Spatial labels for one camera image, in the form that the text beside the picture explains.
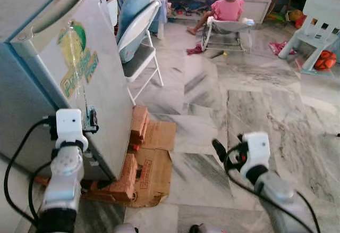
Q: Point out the grey robot leg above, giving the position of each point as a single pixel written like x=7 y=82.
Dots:
x=126 y=229
x=204 y=229

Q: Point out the orange ball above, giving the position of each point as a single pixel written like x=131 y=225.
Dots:
x=325 y=61

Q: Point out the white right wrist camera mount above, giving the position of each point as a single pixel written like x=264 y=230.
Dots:
x=257 y=150

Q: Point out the grey white baby seat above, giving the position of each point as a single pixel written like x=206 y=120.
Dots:
x=228 y=31

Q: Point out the child in pink shirt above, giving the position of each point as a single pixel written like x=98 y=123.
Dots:
x=228 y=7

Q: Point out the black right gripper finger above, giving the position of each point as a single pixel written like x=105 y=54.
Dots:
x=219 y=149

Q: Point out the grey robot left leg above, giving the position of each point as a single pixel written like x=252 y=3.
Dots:
x=126 y=229

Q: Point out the brown cardboard sheet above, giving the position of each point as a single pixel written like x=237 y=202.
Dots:
x=156 y=164

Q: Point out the silver fridge door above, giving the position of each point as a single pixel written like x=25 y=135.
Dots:
x=109 y=121

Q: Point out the white plastic child chair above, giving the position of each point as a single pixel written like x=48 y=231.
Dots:
x=319 y=15

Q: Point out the pink cloth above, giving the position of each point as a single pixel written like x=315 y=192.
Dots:
x=281 y=48

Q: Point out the green yellow fruit sticker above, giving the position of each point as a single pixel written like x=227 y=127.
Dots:
x=77 y=57

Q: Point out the blue baby bath tub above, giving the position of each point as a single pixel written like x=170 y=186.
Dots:
x=135 y=9

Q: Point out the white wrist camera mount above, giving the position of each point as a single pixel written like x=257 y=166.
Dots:
x=70 y=126
x=257 y=150

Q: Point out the white low cabinet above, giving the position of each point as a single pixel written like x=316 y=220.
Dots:
x=260 y=1

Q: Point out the red cloth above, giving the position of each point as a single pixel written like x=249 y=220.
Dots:
x=194 y=49

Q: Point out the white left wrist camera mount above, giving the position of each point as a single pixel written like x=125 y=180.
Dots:
x=70 y=126

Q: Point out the yellow toy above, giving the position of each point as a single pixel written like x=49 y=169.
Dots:
x=295 y=15

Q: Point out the grey robot right leg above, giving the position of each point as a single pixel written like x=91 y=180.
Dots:
x=204 y=229

